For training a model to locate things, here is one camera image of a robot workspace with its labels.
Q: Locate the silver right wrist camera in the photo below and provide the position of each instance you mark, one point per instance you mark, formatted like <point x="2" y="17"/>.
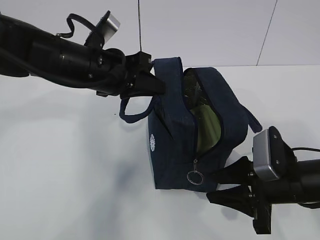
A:
<point x="272" y="157"/>

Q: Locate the navy blue lunch bag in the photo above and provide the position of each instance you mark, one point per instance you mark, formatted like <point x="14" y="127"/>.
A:
<point x="173" y="129"/>

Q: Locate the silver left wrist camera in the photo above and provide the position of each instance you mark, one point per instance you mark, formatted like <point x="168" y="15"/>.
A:
<point x="104" y="31"/>

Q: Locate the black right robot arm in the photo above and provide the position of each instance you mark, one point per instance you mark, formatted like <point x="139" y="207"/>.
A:
<point x="300" y="186"/>

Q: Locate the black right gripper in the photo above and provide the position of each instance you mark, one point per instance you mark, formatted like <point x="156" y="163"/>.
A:
<point x="252" y="200"/>

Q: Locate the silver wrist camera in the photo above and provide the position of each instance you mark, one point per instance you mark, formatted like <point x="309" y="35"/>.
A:
<point x="272" y="157"/>
<point x="104" y="31"/>

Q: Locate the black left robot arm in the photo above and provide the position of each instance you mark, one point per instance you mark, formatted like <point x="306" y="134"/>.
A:
<point x="76" y="59"/>

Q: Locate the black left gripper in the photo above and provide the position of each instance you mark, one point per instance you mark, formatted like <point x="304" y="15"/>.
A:
<point x="129" y="76"/>

